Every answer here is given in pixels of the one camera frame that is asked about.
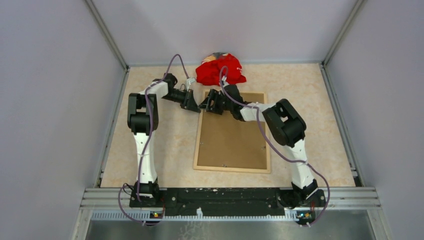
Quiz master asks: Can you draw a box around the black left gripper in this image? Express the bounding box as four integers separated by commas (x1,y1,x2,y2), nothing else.
162,89,201,114

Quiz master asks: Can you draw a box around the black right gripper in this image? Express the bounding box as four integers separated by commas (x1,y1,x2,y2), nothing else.
197,90,233,116

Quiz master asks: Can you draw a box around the brown cardboard backing board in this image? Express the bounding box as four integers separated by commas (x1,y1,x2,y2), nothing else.
197,91,268,170

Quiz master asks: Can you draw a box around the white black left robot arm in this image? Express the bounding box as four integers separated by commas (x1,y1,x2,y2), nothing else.
127,73,201,207

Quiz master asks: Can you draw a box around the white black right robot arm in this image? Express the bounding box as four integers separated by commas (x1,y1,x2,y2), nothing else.
199,85,325,209

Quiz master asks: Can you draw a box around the red crumpled cloth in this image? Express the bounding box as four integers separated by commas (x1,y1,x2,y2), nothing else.
195,52,247,86

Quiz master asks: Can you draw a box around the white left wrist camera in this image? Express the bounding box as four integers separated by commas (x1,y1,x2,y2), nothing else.
185,77,196,91

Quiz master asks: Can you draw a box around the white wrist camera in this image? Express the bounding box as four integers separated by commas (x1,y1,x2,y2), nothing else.
219,75,229,89
185,77,196,91

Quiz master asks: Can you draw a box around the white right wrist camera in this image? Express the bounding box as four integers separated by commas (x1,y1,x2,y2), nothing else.
219,75,229,89

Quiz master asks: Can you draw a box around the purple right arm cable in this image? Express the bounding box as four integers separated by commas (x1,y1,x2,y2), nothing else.
219,65,331,228

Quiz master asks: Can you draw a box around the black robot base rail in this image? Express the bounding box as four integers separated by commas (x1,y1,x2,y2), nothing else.
129,187,326,217

